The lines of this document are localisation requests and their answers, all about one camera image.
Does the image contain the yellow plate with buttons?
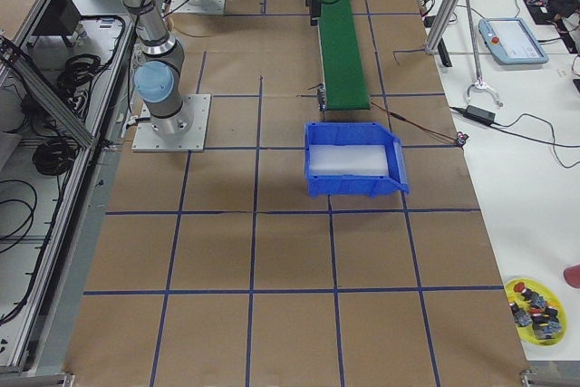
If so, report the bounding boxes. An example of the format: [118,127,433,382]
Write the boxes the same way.
[504,277,567,346]

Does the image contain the green conveyor belt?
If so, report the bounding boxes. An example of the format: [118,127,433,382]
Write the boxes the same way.
[318,0,370,111]

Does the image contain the right blue plastic bin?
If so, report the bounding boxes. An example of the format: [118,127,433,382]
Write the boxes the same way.
[304,122,410,197]

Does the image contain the white foam pad right bin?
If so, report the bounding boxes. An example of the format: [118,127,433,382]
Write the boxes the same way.
[307,145,389,176]

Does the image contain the teach pendant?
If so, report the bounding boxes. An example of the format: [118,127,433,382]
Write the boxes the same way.
[478,17,549,65]

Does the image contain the black power adapter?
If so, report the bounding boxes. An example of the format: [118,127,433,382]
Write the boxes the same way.
[464,105,496,126]

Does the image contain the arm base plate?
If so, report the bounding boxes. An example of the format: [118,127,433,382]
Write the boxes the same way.
[168,0,226,15]
[132,94,211,152]

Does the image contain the red black wire pair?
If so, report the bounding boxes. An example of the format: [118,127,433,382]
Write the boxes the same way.
[369,103,470,148]

